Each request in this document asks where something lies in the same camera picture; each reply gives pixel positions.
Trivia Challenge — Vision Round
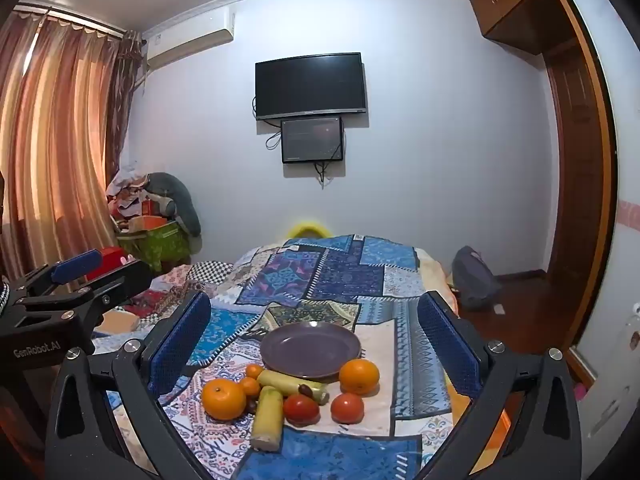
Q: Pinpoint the black white checkered cloth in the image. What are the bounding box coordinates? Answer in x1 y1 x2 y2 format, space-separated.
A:
192 260 236 287

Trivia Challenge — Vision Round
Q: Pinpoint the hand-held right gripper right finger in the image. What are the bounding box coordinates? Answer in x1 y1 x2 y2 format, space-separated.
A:
417 290 583 480

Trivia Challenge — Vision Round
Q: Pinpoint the green patterned box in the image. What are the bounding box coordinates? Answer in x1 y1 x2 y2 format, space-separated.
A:
117 220 192 273

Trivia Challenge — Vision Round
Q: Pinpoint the orange-red tomato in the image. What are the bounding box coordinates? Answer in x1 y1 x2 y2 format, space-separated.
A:
330 392 365 424

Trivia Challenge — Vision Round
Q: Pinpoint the grey backpack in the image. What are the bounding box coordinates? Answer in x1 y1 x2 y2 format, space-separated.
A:
451 246 503 310

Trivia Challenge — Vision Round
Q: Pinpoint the patchwork printed blanket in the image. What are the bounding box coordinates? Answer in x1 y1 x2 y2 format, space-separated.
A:
95 234 461 480

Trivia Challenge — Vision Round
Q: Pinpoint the red box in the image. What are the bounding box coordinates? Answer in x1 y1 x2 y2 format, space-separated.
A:
85 246 132 281

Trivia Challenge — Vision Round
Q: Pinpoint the wooden overhead cabinet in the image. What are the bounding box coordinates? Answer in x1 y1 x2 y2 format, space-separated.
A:
470 0 583 56

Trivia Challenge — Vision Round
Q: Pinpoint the brown round plate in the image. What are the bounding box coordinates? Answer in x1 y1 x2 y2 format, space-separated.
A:
260 322 362 381

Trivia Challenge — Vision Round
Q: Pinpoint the large orange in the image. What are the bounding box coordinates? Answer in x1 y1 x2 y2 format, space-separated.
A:
201 379 247 421
339 358 381 396

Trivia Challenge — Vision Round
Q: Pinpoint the white air conditioner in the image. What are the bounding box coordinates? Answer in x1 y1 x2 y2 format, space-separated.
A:
145 25 235 72

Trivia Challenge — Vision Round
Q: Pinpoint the pile of clothes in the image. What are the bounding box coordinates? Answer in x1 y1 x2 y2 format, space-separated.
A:
106 162 166 221

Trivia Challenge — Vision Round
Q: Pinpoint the orange striped curtain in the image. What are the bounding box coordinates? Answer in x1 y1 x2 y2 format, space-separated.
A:
0 7 126 286

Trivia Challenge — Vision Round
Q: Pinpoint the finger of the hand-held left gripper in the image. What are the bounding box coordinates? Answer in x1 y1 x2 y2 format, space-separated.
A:
10 248 104 302
64 259 154 322

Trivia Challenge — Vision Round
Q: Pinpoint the grey plush toy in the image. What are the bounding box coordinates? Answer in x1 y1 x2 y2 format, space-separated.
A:
145 172 202 237

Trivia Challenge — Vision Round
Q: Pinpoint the small black wall monitor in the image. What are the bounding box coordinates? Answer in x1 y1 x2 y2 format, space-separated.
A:
280 116 345 164

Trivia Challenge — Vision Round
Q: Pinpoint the black wall television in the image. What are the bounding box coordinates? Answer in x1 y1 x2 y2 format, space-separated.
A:
255 52 368 121

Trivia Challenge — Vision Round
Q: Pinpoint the white panel with pink hearts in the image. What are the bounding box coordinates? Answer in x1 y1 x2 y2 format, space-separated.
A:
565 0 640 321

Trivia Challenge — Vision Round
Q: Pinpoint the brown wooden door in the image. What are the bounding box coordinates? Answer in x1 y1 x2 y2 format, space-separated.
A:
542 35 618 348

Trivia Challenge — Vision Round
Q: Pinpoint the brown patterned curtain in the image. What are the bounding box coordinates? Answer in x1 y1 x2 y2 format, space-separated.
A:
106 30 147 183

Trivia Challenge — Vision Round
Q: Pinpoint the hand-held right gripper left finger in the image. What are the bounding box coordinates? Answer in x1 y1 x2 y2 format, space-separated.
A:
45 290 213 480

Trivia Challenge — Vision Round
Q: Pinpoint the yellow round object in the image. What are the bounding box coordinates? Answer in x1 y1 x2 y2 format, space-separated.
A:
287 220 330 239

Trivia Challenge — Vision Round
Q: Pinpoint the deep red tomato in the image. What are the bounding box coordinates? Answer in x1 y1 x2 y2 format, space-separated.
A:
283 394 321 426

